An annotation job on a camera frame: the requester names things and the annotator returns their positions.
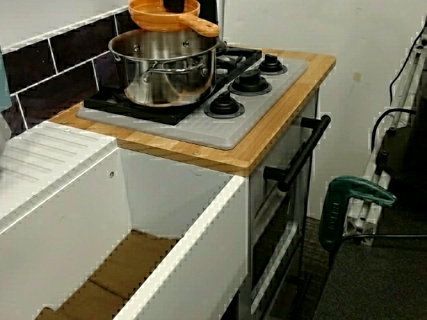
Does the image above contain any orange toy frying pan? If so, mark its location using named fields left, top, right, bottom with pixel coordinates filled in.
left=128, top=0, right=220, bottom=37

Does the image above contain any stainless steel pot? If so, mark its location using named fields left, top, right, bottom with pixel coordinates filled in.
left=107, top=26, right=228, bottom=108

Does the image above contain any black burner grate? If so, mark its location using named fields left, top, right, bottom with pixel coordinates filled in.
left=83, top=71, right=234, bottom=127
left=213, top=46, right=264, bottom=84

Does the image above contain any black stove knob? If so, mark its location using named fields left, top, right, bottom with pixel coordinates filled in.
left=228, top=68, right=273, bottom=96
left=257, top=53, right=288, bottom=76
left=203, top=91, right=246, bottom=119

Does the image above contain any grey stove top panel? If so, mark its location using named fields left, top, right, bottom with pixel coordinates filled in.
left=76, top=55, right=308, bottom=150

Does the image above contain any dark tiled backsplash panel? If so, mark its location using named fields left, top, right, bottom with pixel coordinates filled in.
left=0, top=0, right=167, bottom=137

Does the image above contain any wooden kitchen countertop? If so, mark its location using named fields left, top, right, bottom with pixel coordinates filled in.
left=48, top=49, right=336, bottom=177

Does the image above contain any blue-grey box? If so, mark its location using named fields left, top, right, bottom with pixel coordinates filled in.
left=0, top=53, right=13, bottom=111

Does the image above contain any white sink basin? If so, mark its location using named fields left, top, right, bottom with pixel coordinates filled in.
left=0, top=119, right=251, bottom=320

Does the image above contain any brown cardboard sheet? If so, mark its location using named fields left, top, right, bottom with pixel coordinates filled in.
left=35, top=229, right=181, bottom=320

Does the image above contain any green clamp tool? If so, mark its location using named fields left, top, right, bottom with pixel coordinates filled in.
left=318, top=175, right=398, bottom=249

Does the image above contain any black oven door handle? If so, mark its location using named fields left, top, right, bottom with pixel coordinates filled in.
left=262, top=114, right=332, bottom=193

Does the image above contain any black cable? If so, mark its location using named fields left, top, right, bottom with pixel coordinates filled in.
left=389, top=23, right=427, bottom=104
left=371, top=107, right=418, bottom=157

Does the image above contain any aluminium frame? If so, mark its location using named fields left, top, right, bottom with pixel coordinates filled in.
left=343, top=43, right=427, bottom=247

